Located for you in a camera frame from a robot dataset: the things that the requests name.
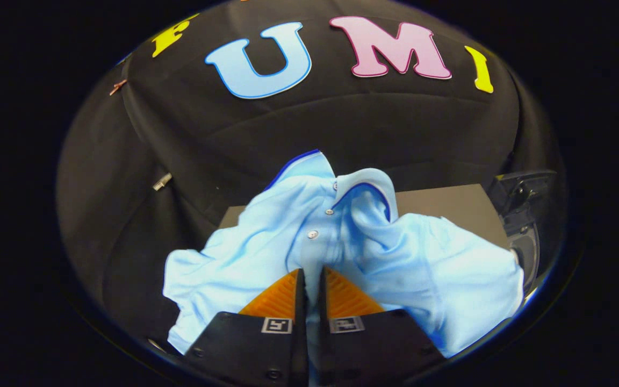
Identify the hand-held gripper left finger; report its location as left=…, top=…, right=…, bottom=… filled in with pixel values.
left=184, top=268, right=309, bottom=387

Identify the light blue polo shirt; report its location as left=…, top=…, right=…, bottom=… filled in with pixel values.
left=162, top=149, right=526, bottom=359

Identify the transparent washing machine lid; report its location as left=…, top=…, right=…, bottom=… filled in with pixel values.
left=486, top=170, right=558, bottom=237

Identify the black backdrop cloth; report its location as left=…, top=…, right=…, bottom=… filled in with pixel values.
left=56, top=0, right=567, bottom=345

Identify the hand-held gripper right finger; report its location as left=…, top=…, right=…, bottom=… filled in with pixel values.
left=317, top=266, right=446, bottom=387

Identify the grey box cabinet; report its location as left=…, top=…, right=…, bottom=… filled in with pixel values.
left=218, top=184, right=510, bottom=249

